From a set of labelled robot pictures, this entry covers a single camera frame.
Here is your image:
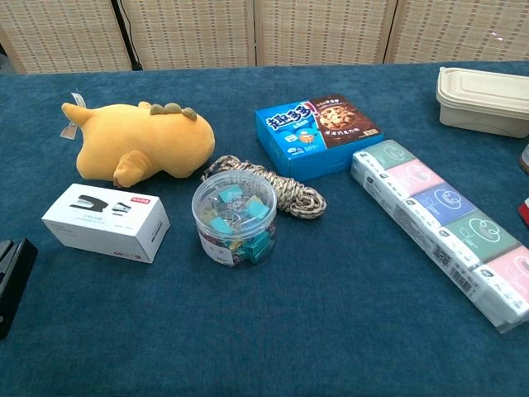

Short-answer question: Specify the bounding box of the yellow dinosaur plush toy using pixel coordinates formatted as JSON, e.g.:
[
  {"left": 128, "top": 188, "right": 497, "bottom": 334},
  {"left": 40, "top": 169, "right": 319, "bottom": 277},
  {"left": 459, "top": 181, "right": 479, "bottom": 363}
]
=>
[{"left": 60, "top": 92, "right": 217, "bottom": 189}]

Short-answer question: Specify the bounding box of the blue cookie box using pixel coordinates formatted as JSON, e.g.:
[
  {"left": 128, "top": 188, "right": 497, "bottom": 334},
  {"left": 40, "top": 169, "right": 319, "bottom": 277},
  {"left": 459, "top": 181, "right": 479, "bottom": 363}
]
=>
[{"left": 254, "top": 93, "right": 384, "bottom": 183}]

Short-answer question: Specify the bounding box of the white stapler box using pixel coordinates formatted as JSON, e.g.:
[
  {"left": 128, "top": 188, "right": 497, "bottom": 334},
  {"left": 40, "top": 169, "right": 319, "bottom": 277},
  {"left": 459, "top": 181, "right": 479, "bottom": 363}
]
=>
[{"left": 41, "top": 182, "right": 171, "bottom": 264}]

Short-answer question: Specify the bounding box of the clear jar of binder clips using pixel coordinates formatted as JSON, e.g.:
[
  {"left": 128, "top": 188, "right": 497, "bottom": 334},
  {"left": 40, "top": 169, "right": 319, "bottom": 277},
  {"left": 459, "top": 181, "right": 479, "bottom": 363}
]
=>
[{"left": 191, "top": 170, "right": 279, "bottom": 269}]

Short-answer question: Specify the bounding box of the blue tablecloth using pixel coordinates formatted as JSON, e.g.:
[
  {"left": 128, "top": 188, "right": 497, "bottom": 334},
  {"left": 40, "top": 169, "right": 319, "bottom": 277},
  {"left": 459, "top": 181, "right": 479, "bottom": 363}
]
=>
[{"left": 0, "top": 60, "right": 529, "bottom": 397}]

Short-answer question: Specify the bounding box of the pack of tissue packets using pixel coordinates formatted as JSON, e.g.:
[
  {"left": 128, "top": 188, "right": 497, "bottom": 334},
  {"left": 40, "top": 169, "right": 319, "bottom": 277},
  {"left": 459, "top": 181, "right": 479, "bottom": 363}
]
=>
[{"left": 350, "top": 139, "right": 529, "bottom": 335}]

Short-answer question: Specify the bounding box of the woven folding screen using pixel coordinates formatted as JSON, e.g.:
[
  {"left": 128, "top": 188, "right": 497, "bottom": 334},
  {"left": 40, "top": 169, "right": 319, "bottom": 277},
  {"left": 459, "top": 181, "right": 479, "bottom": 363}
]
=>
[{"left": 0, "top": 0, "right": 529, "bottom": 75}]

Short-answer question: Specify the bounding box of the beige lidded food container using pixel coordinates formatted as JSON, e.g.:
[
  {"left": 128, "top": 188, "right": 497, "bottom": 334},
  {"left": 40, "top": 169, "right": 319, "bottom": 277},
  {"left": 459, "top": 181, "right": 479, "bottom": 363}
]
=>
[{"left": 436, "top": 66, "right": 529, "bottom": 139}]

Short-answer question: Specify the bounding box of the red object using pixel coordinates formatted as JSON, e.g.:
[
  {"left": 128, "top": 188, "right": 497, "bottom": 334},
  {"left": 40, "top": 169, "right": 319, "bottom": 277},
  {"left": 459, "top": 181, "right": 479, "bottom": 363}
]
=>
[{"left": 515, "top": 194, "right": 529, "bottom": 227}]

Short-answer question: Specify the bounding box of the black stand base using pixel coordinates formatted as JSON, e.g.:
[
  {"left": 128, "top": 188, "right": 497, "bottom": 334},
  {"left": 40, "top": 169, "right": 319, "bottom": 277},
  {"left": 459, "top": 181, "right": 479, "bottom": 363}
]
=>
[{"left": 0, "top": 238, "right": 39, "bottom": 341}]

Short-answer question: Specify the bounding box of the coiled braided rope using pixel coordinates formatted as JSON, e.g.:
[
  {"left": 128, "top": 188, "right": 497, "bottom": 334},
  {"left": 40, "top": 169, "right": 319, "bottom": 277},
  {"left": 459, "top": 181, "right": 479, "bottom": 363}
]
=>
[{"left": 200, "top": 155, "right": 328, "bottom": 220}]

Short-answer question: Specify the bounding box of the black pole with cable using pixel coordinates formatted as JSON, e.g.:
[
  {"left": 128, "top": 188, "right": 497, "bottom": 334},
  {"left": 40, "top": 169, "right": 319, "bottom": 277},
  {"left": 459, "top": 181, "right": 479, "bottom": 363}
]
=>
[{"left": 109, "top": 0, "right": 144, "bottom": 71}]

